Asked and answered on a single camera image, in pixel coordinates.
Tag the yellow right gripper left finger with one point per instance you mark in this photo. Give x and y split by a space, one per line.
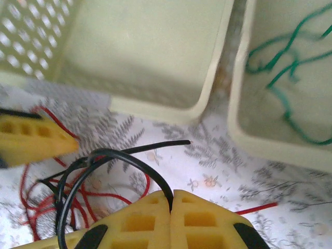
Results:
135 225

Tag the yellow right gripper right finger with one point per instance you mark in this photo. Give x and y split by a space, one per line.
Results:
202 225

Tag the floral table cover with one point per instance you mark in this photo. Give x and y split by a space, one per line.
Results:
220 176

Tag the pale green perforated basket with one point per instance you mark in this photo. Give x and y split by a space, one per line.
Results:
306 77
142 52

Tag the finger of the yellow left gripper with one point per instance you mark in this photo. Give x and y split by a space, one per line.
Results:
33 145

